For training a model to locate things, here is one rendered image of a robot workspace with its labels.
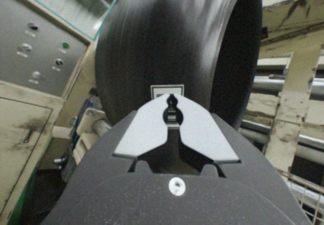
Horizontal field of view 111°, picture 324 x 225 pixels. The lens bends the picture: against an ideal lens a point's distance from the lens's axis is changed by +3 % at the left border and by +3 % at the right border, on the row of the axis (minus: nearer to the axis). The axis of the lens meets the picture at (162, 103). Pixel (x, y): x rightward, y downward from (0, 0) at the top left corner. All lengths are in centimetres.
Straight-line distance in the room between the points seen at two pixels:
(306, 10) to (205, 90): 71
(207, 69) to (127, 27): 12
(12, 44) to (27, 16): 14
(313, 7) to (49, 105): 124
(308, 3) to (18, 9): 118
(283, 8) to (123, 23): 72
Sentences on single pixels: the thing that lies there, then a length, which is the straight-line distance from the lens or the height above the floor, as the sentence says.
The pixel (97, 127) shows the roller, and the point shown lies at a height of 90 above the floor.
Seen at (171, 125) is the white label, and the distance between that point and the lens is 16.
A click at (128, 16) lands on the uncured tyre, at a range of 21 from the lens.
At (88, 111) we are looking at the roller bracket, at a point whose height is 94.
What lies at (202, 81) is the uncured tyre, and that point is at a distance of 16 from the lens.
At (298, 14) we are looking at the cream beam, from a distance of 85.
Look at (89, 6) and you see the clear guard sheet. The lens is 91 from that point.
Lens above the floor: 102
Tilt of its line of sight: 6 degrees up
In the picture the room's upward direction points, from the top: 22 degrees clockwise
